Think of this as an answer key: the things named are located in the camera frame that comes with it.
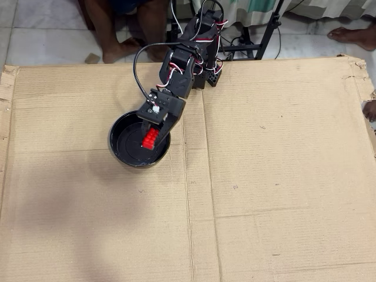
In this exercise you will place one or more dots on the patterned bed sheet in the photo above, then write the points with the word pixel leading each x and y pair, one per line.
pixel 308 8

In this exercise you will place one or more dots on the brown cardboard sheet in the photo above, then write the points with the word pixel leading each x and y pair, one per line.
pixel 88 220

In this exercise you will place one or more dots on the black power plug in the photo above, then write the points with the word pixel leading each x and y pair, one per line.
pixel 241 40

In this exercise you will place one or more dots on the bare person foot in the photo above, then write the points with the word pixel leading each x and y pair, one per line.
pixel 355 36
pixel 370 111

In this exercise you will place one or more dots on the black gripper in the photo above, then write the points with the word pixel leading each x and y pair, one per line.
pixel 171 118

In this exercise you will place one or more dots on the small cardboard scrap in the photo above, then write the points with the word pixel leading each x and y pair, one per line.
pixel 92 58

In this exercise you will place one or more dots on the bare person leg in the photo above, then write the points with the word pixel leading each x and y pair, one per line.
pixel 102 29
pixel 152 26

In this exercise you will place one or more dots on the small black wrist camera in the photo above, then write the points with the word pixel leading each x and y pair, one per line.
pixel 152 110

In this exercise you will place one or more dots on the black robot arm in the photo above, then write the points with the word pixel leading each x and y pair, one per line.
pixel 179 85

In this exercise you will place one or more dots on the black round plastic bowl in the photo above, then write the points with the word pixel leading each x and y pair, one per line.
pixel 126 152

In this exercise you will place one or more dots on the black metal post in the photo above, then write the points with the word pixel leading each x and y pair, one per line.
pixel 173 33

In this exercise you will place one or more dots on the dark blue shorts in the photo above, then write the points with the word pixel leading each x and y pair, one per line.
pixel 126 6

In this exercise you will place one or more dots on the red lego block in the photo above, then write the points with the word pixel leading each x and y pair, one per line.
pixel 149 139

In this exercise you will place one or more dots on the black tripod stand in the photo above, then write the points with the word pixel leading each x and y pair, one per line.
pixel 270 29

